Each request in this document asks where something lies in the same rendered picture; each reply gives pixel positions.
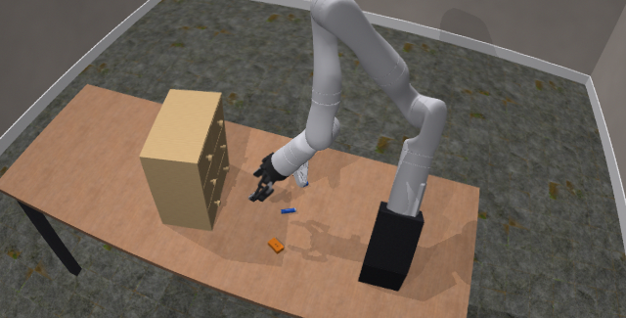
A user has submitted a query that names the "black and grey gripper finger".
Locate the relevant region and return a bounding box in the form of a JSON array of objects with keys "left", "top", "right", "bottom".
[
  {"left": 248, "top": 172, "right": 274, "bottom": 202},
  {"left": 253, "top": 153, "right": 274, "bottom": 177}
]

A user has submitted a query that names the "tan wooden chest of drawers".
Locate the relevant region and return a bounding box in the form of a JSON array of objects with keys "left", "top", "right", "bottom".
[{"left": 139, "top": 89, "right": 222, "bottom": 231}]

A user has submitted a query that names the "orange nine-volt battery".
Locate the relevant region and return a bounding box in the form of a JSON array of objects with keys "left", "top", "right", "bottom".
[{"left": 268, "top": 238, "right": 284, "bottom": 253}]

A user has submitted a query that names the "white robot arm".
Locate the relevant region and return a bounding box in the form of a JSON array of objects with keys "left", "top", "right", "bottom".
[{"left": 272, "top": 0, "right": 447, "bottom": 217}]

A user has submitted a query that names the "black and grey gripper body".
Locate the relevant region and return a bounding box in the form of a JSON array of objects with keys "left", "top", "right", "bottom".
[{"left": 262, "top": 155, "right": 288, "bottom": 185}]

